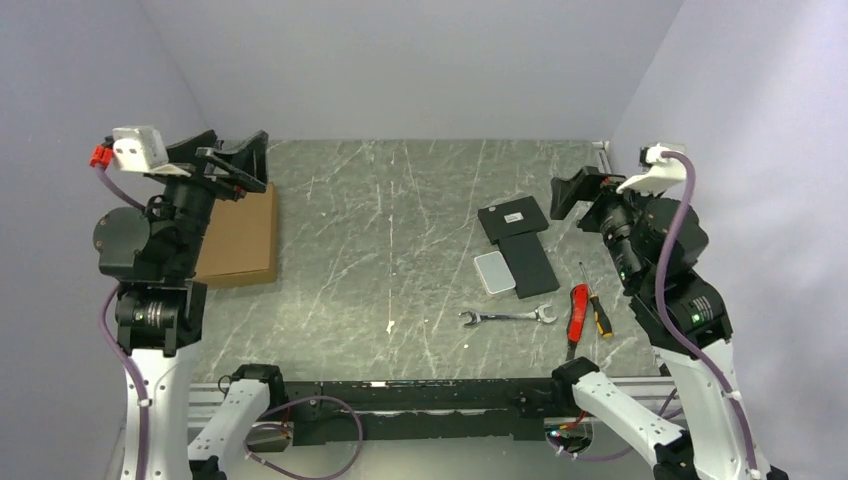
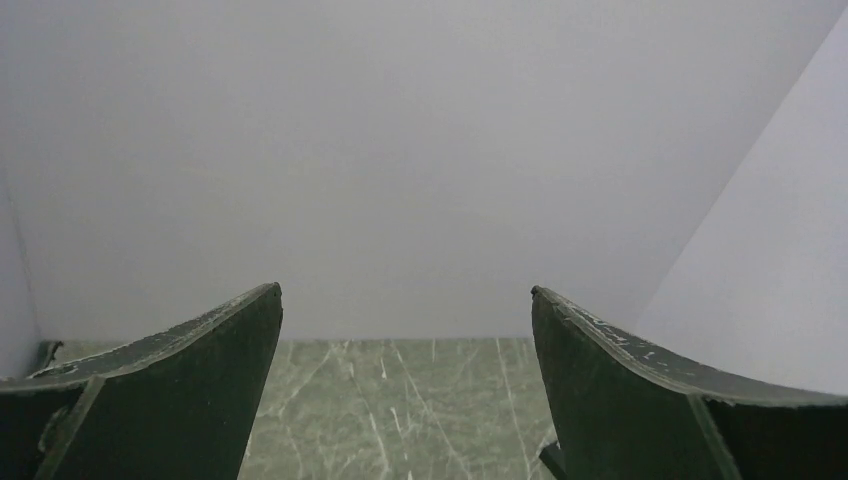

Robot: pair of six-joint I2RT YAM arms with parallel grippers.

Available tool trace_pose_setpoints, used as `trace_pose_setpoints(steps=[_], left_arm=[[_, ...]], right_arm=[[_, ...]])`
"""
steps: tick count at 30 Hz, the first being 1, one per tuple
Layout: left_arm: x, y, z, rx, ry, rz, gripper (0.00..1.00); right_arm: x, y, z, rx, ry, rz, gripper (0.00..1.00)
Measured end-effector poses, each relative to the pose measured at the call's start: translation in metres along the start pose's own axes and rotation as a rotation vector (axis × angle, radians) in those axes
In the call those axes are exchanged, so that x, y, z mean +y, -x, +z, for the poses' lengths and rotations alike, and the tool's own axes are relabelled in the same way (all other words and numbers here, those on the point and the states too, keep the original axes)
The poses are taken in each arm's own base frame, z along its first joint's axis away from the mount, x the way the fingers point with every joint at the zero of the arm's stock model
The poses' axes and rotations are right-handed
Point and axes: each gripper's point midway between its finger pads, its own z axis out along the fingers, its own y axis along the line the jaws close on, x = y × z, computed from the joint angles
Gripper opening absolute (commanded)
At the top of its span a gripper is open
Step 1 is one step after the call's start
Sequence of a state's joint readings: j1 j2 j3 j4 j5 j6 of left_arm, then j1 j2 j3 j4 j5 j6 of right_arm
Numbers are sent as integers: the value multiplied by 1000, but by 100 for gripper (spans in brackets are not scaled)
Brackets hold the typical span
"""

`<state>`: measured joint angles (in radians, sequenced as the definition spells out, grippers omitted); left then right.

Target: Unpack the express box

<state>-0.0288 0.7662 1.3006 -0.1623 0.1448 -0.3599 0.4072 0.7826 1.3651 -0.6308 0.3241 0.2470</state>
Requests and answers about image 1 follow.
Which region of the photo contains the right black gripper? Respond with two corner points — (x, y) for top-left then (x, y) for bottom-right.
(547, 162), (663, 285)

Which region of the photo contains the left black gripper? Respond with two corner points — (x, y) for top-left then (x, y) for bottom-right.
(150, 128), (268, 273)

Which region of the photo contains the brown cardboard express box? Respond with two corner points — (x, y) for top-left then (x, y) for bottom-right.
(195, 183), (279, 289)

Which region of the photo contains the red utility knife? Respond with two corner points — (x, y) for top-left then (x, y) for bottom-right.
(567, 283), (589, 347)

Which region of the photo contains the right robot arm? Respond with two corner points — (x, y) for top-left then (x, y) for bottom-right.
(550, 167), (785, 479)

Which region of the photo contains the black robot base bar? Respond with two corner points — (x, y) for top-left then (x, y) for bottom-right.
(283, 377), (579, 446)

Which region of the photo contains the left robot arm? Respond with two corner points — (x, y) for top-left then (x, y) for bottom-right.
(89, 126), (288, 479)

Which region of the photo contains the black square box with label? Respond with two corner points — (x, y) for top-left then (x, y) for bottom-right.
(477, 196), (549, 244)

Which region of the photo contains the black flat rectangular box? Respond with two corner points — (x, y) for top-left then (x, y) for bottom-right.
(498, 232), (560, 299)

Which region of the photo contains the white rounded power bank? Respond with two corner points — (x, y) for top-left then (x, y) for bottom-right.
(473, 251), (516, 296)

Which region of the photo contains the silver open-end wrench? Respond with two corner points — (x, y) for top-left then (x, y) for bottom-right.
(458, 304), (558, 328)

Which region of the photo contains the yellow black screwdriver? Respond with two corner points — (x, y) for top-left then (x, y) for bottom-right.
(578, 262), (613, 338)

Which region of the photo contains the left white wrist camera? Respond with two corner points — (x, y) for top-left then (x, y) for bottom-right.
(89, 126), (190, 177)

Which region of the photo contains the aluminium frame rail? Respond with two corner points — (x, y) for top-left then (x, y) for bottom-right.
(105, 380), (704, 480)

